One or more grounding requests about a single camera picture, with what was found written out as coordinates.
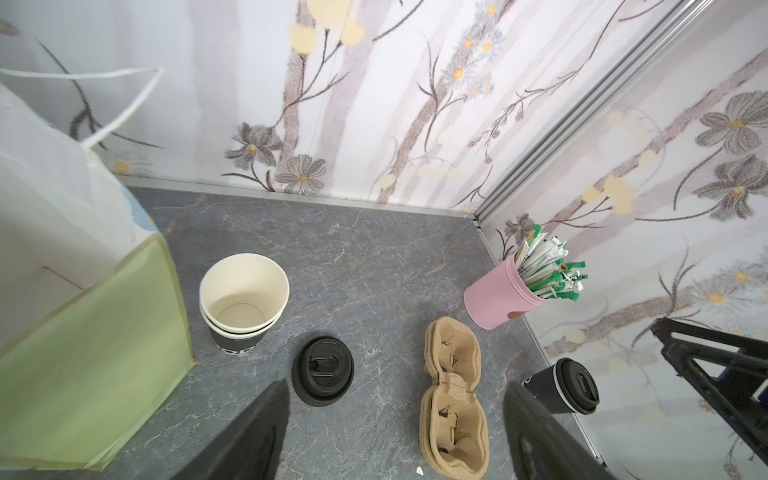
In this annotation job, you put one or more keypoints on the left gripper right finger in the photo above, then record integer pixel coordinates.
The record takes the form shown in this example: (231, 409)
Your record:
(539, 446)

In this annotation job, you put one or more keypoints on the black plastic cup lid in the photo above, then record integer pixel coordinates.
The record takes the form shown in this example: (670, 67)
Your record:
(576, 386)

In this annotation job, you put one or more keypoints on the stack of black lids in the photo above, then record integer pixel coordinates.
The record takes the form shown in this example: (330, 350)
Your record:
(322, 371)

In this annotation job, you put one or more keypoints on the pink straw holder cup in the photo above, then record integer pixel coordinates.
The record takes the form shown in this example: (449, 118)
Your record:
(499, 296)

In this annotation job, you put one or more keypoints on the black paper coffee cup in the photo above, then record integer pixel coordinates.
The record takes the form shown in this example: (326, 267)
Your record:
(546, 388)

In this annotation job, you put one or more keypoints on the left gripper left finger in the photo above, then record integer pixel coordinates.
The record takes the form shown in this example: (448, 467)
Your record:
(251, 445)

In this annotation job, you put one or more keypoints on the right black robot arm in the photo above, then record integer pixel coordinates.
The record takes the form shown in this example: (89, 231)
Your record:
(728, 371)

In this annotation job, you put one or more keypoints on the green white wrapped straws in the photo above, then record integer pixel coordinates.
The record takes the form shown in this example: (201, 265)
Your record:
(541, 263)

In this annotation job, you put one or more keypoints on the brown pulp cup carrier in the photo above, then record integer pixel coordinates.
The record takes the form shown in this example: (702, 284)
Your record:
(453, 428)

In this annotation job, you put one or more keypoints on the green white paper bag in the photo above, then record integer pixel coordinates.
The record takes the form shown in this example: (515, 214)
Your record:
(94, 332)

